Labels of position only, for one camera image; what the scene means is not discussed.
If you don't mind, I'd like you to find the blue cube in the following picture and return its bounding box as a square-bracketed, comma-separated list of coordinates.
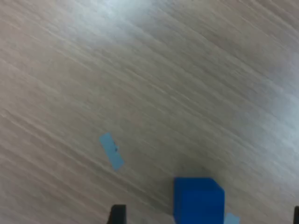
[173, 177, 226, 224]

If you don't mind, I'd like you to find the small tape patch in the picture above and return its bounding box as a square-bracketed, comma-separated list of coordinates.
[224, 212, 241, 224]
[99, 132, 125, 172]

